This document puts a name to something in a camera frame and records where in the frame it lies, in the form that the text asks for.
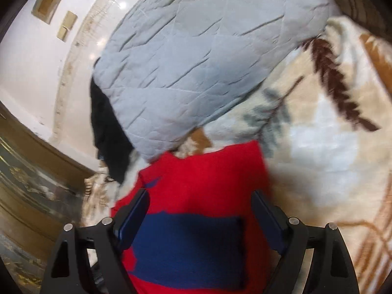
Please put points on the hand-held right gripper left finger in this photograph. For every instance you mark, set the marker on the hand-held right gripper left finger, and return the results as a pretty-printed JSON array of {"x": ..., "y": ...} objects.
[{"x": 134, "y": 219}]

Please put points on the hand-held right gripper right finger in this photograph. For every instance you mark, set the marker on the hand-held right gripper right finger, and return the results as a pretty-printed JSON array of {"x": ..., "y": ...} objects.
[{"x": 265, "y": 217}]

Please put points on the red and blue sweater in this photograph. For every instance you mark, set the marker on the red and blue sweater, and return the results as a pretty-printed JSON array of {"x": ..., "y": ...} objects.
[{"x": 199, "y": 183}]

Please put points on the black cloth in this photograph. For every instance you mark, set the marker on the black cloth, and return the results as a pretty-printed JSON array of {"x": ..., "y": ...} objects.
[{"x": 110, "y": 134}]

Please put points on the leaf print blanket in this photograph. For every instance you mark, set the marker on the leaf print blanket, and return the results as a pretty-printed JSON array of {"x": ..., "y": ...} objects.
[{"x": 321, "y": 147}]

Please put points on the grey quilted pillow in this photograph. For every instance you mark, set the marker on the grey quilted pillow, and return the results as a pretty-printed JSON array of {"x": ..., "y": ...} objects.
[{"x": 199, "y": 52}]

